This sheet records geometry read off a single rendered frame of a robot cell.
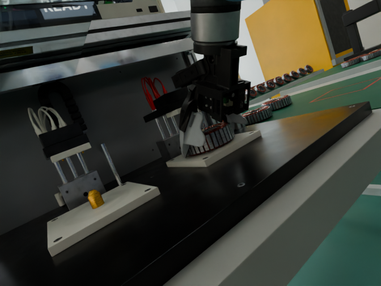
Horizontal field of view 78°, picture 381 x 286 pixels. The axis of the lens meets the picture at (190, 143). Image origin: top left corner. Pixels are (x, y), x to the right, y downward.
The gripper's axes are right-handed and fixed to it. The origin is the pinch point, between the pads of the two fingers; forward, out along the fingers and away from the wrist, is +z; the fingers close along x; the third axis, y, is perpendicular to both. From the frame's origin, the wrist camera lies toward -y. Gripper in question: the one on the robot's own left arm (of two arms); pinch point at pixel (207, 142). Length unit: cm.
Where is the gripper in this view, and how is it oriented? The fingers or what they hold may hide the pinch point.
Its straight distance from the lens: 49.9
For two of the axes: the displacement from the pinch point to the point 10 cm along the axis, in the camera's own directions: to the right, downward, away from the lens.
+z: 0.5, 8.4, 5.3
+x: 7.7, -3.7, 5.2
